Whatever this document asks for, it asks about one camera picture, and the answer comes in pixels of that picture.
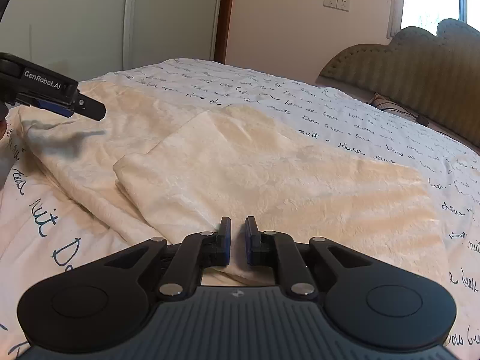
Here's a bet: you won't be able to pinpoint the white blanket with script text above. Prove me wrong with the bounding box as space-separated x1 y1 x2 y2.
1 58 479 359

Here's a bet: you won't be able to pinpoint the black device on bed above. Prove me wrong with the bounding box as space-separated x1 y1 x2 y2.
416 115 430 127

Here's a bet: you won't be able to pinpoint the brown wooden door frame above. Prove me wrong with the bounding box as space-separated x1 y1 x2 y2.
213 0 233 63

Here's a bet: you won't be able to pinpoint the cream textured pants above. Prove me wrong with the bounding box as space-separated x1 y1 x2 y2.
19 81 448 283

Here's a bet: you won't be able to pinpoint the white wardrobe with flower decals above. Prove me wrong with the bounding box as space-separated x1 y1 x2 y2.
1 0 219 80

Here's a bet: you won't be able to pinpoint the white wall socket plate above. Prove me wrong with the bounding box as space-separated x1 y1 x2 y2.
323 0 350 11

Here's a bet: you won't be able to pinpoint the patterned pillow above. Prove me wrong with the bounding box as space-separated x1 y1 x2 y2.
370 94 416 120

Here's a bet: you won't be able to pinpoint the olive green padded headboard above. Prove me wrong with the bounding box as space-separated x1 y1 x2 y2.
320 19 479 146

